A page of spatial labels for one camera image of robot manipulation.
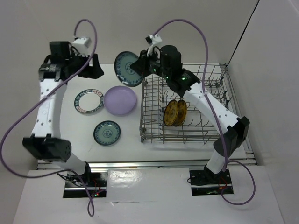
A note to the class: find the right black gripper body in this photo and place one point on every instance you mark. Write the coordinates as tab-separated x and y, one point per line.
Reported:
155	66

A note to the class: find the blue patterned plate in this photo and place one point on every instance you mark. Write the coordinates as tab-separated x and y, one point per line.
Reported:
107	133
123	71

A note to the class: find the white plate floral rim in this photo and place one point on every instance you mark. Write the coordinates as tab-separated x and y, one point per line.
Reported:
84	93

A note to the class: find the yellow patterned plate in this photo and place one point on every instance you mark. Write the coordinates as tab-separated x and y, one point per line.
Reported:
170	113
182	110

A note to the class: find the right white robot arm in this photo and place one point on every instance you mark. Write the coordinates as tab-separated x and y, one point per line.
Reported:
232	129

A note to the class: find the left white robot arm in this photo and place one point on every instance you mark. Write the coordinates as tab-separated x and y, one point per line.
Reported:
45	142

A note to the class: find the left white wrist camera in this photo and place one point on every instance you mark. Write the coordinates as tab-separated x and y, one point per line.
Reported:
82	45

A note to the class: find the grey wire dish rack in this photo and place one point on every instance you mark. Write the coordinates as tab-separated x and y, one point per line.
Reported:
196	127

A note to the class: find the silver aluminium rail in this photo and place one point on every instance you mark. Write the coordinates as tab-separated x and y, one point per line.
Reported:
146	164

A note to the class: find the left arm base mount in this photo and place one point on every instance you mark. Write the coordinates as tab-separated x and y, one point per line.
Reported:
96	185

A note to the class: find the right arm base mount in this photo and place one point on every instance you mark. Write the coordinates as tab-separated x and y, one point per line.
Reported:
205	183

